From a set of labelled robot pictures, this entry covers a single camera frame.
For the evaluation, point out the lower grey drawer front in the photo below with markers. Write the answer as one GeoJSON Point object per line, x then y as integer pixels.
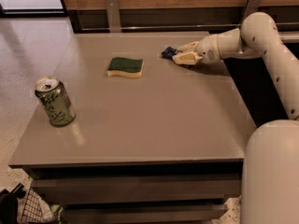
{"type": "Point", "coordinates": [146, 215]}

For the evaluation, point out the blue rxbar blueberry wrapper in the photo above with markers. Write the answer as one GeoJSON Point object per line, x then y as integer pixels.
{"type": "Point", "coordinates": [169, 53]}

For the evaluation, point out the horizontal metal rail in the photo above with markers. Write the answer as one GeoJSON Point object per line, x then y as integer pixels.
{"type": "Point", "coordinates": [173, 28]}

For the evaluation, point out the metal wall bracket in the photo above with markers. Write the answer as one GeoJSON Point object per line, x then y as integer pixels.
{"type": "Point", "coordinates": [250, 7]}
{"type": "Point", "coordinates": [113, 15]}

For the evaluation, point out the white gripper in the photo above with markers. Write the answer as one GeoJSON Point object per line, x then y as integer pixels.
{"type": "Point", "coordinates": [206, 49]}

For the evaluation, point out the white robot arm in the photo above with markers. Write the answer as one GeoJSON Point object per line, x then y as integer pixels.
{"type": "Point", "coordinates": [270, 180]}

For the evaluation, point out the left metal wall bracket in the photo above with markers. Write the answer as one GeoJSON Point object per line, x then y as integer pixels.
{"type": "Point", "coordinates": [113, 15]}

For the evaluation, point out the grey drawer cabinet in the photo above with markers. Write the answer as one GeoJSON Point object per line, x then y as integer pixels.
{"type": "Point", "coordinates": [170, 121]}

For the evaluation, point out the green soda can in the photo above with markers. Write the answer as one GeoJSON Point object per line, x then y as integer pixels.
{"type": "Point", "coordinates": [52, 95]}

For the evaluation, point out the grey drawer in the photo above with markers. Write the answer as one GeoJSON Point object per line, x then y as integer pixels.
{"type": "Point", "coordinates": [135, 189]}
{"type": "Point", "coordinates": [146, 215]}

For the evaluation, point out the right metal wall bracket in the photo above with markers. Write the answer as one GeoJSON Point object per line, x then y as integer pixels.
{"type": "Point", "coordinates": [250, 7]}

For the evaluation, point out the wire mesh basket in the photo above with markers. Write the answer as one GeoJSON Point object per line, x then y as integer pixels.
{"type": "Point", "coordinates": [30, 211]}

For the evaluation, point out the upper grey drawer front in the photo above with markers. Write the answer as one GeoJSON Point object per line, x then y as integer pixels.
{"type": "Point", "coordinates": [135, 189]}

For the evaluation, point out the green and yellow sponge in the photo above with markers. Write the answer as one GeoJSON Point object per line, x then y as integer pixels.
{"type": "Point", "coordinates": [125, 67]}

